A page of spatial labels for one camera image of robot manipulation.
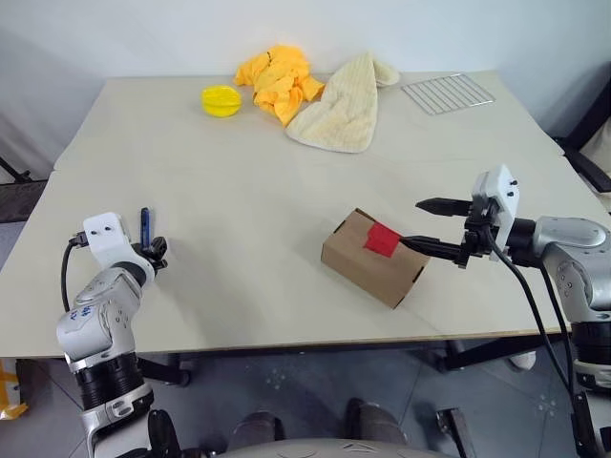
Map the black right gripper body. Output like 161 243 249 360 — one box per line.
455 198 500 271

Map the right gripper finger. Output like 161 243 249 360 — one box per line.
399 235 465 264
415 197 474 219

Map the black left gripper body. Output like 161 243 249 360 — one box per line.
135 240 161 272

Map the blue cutter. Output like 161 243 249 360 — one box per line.
139 207 155 248

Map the brown cardboard box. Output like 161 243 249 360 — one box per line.
320 207 432 310

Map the red tape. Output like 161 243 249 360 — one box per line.
363 221 403 260

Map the white rounded object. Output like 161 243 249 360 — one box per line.
506 350 538 372

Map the black mesh chair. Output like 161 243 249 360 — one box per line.
0 155 48 224

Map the cream ribbed towel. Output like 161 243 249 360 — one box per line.
284 50 401 155

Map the yellow ridged toy fruit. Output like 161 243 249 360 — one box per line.
200 84 243 118

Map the crumpled yellow cloth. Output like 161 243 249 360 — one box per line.
233 44 327 128

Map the silver robot torso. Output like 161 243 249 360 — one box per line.
176 437 459 458

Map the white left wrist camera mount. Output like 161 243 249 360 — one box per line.
82 212 157 287

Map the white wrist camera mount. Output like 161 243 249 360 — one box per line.
471 164 520 262
82 212 157 287

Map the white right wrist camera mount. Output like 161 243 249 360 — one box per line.
471 164 520 262

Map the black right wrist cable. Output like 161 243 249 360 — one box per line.
484 228 591 458

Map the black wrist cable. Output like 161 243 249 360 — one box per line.
484 228 591 458
60 232 90 314

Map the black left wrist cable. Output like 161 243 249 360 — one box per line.
60 232 90 314

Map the metal wire rack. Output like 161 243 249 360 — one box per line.
400 73 495 116

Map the black table frame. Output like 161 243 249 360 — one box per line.
136 333 567 388

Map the thick black cable loop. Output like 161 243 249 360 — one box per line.
147 408 181 458

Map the black metal bracket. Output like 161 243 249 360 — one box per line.
436 407 481 458

